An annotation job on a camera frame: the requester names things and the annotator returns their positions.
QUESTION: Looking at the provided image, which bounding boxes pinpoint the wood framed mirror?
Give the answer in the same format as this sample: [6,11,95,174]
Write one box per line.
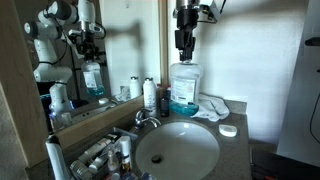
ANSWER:
[0,0,170,168]

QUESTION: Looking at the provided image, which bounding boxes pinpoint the white toiletry tube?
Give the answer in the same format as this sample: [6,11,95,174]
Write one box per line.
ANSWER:
[78,137,113,164]

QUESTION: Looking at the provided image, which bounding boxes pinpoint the white towel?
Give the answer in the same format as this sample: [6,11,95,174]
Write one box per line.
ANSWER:
[191,93,231,123]

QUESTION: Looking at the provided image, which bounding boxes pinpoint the blue mouthwash bottle black cap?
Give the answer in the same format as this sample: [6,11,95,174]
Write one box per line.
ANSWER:
[169,60,204,117]

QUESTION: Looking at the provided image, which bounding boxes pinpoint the toiletry tray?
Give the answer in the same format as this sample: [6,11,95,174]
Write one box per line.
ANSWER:
[68,126,139,180]

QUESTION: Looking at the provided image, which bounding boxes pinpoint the white soap bar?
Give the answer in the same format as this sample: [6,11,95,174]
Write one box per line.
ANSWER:
[218,123,238,138]

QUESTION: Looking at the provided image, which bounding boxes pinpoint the round metal tins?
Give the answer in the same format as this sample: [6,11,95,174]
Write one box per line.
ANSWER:
[69,159,93,180]

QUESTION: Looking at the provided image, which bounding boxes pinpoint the metal sink drain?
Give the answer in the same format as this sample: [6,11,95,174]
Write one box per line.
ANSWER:
[150,154,164,165]

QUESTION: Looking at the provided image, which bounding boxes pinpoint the white oval sink basin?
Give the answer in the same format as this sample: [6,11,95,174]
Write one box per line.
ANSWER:
[134,120,221,180]

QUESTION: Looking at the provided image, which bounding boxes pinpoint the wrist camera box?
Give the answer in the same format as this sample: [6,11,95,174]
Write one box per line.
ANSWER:
[199,0,222,24]

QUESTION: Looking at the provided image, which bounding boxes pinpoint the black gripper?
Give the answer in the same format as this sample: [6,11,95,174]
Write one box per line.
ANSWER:
[173,7,199,63]

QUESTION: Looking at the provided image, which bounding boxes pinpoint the black cable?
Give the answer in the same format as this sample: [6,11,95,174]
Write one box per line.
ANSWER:
[308,94,320,136]

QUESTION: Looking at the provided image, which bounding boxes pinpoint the white spray bottle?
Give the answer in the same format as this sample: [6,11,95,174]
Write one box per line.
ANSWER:
[142,77,158,118]

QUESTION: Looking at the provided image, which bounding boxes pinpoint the black door handle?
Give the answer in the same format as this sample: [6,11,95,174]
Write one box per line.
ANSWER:
[304,36,320,47]

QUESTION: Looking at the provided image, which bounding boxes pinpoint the white door panel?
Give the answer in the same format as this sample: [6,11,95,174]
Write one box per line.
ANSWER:
[276,0,320,168]

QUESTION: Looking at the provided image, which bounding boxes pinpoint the black box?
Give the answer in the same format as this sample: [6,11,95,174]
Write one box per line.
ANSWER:
[250,148,320,180]

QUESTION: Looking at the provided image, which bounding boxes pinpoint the chrome faucet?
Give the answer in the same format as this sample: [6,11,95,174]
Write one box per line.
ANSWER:
[133,108,162,132]

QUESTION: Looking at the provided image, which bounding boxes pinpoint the small dark bottle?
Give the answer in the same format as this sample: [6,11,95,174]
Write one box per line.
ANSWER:
[160,89,171,118]

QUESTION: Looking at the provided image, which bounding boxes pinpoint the white capped orange bottle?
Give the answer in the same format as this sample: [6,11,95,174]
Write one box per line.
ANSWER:
[119,135,133,173]

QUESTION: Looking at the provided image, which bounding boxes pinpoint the small clear bottle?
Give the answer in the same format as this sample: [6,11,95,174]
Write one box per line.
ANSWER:
[107,148,120,175]

